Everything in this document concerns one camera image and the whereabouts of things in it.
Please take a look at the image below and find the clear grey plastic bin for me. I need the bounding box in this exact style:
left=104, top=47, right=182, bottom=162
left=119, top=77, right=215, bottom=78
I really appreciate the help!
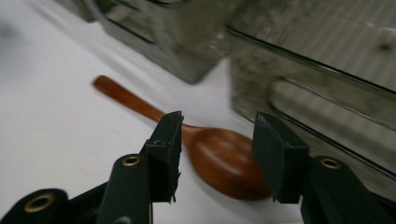
left=96, top=0, right=250, bottom=85
left=225, top=0, right=396, bottom=203

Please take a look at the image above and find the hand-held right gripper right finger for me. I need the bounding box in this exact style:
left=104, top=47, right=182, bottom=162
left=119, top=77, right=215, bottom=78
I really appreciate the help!
left=251, top=111, right=311, bottom=204

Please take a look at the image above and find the brown wooden spoon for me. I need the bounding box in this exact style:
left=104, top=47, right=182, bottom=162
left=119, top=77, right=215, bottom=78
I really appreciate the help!
left=92, top=74, right=272, bottom=201

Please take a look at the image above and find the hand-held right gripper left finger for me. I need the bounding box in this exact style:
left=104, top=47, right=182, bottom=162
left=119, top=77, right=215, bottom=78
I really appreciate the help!
left=139, top=110, right=185, bottom=203

